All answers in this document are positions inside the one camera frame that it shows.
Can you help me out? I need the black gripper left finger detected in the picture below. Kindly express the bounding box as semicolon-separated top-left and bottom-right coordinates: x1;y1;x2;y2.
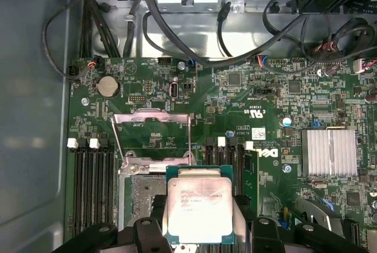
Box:
65;193;172;253

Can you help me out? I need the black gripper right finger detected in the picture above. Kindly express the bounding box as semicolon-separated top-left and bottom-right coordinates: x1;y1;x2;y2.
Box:
234;193;368;253

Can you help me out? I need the silver green CPU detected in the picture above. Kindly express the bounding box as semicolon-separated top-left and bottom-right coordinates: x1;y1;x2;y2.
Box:
164;164;236;247

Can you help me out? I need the metal socket locking lever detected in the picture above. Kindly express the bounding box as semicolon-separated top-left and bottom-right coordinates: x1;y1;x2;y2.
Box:
188;116;197;167

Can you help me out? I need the metal socket cover frame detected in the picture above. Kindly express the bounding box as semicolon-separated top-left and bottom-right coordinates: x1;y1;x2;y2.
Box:
111;108;197;167

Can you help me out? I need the CPU socket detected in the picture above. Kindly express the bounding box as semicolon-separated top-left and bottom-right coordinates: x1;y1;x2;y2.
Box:
117;161;204;235

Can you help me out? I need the RAM slot with black clips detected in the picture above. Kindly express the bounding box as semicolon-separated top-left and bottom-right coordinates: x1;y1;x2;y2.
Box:
101;139;117;227
205;137;216;167
79;139;91;233
228;137;240;196

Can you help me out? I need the green RAM stick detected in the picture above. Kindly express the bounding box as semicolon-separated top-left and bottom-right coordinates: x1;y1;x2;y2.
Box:
243;147;261;218

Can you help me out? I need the silver finned chipset heatsink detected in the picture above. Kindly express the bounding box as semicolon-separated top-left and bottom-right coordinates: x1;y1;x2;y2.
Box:
300;128;358;178

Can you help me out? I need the green motherboard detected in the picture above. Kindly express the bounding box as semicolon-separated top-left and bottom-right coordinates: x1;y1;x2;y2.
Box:
66;57;377;253

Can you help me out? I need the internal USB port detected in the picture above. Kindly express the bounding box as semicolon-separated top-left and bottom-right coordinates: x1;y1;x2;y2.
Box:
169;81;180;101

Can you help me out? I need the silver coin battery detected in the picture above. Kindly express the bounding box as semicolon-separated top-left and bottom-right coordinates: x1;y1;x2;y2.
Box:
96;75;120;98

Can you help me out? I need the black silver PC case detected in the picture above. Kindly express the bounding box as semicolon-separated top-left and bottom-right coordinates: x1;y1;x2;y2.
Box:
0;0;377;253

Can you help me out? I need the thick black cable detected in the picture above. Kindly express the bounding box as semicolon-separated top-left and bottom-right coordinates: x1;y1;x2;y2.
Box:
138;0;310;68

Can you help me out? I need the black sleeved wire bundle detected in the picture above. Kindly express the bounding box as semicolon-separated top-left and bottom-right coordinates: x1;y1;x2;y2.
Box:
305;18;377;67

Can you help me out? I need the thin black wire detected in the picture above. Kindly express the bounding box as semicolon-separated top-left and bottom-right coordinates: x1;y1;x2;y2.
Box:
41;0;95;81

